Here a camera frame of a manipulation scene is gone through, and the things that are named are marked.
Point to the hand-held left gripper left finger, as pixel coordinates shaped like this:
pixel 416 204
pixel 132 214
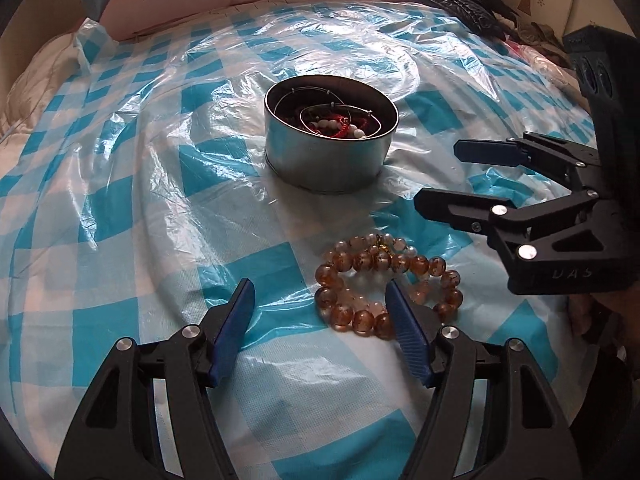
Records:
pixel 232 330

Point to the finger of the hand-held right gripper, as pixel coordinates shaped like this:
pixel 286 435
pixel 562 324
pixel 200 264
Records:
pixel 485 152
pixel 450 205

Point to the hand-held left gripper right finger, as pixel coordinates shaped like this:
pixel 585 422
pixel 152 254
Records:
pixel 410 335

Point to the round metal tin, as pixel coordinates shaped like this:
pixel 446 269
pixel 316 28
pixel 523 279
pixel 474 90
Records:
pixel 320 165

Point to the person's right hand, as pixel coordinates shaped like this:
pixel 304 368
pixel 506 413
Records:
pixel 585 315

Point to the clear plastic bag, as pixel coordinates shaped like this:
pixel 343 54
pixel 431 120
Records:
pixel 545 72

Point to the olive cloth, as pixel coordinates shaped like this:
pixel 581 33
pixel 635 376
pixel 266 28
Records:
pixel 545 40

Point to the black plastic bag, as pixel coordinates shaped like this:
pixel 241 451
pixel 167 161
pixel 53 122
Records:
pixel 460 5

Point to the blue white checkered plastic sheet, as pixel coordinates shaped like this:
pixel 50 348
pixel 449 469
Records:
pixel 125 185

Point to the pink cat face pillow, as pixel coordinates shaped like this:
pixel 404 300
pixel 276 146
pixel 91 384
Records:
pixel 250 0

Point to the white quilt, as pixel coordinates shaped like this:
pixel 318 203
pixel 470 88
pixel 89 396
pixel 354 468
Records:
pixel 40 75

